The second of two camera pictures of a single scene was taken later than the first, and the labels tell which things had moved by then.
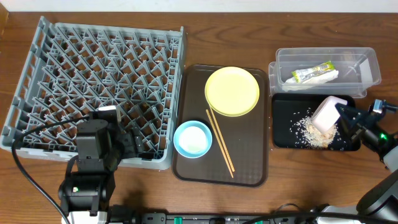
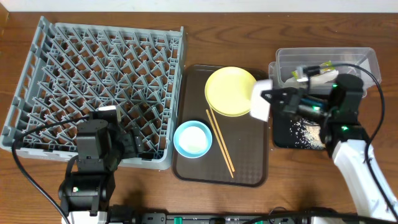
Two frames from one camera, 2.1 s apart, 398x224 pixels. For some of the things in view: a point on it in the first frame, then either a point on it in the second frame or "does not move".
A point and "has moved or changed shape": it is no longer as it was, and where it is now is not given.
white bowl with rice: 326,115 has moved or changed shape
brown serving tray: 245,137 does not move
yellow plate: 232,91 does not move
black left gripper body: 129,145 does not move
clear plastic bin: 324,71 does not move
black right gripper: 362,121 to 291,105
